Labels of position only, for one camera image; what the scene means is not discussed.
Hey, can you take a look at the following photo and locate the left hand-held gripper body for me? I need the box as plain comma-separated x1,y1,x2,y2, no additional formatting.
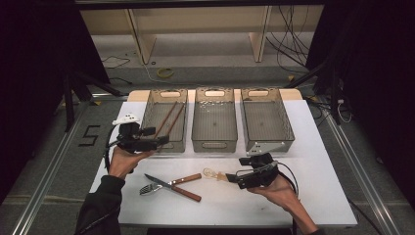
112,113,158,155

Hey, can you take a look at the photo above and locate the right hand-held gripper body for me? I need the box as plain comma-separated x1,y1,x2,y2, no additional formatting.
237,141,282,190

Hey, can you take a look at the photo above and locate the grey plastic basket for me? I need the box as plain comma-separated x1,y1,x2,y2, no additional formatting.
191,87,239,154
137,88,189,154
240,87,296,154

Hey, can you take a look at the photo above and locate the wooden-handled fork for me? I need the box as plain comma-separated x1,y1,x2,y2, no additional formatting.
139,172,203,197

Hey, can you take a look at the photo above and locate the person's left hand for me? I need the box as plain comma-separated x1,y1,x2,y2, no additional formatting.
108,145,156,180

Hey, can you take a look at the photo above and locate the person's right hand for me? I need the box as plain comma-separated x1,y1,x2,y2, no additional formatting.
247,175,300,213

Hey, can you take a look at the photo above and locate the yellow tape roll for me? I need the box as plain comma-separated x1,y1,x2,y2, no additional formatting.
156,67,175,79

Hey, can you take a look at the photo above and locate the black metal stand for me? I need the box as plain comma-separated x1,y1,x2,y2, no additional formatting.
61,69,127,133
283,58,345,127

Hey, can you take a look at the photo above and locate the dark curtain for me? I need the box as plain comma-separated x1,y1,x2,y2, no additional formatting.
0,0,111,205
305,0,415,205

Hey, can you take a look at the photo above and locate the left hand-held gripper cable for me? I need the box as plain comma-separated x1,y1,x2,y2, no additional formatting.
103,124,120,172

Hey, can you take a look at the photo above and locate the hand-held gripper cable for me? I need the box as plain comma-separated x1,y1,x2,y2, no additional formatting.
103,124,120,172
276,161,300,198

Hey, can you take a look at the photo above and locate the right hand-held gripper cable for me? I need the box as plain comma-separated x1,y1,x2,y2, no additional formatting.
276,161,300,198

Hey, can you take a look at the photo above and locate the wooden-handled knife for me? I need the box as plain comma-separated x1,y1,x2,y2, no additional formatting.
144,172,203,203

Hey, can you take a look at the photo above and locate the white floor cable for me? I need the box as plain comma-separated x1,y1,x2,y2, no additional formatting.
139,61,164,84

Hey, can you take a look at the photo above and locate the thin black floor cable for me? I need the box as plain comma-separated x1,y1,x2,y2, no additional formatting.
101,55,132,71

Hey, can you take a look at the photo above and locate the light wooden table frame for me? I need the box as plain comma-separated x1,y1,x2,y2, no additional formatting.
79,4,325,66

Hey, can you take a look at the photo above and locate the aluminium floor rail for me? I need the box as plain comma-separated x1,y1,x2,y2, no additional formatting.
10,97,96,235
320,100,403,235

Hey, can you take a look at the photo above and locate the white looped cable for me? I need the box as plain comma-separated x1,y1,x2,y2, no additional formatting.
337,99,354,124

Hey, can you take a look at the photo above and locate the bundle of black cables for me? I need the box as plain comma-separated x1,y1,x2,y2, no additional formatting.
265,4,311,72

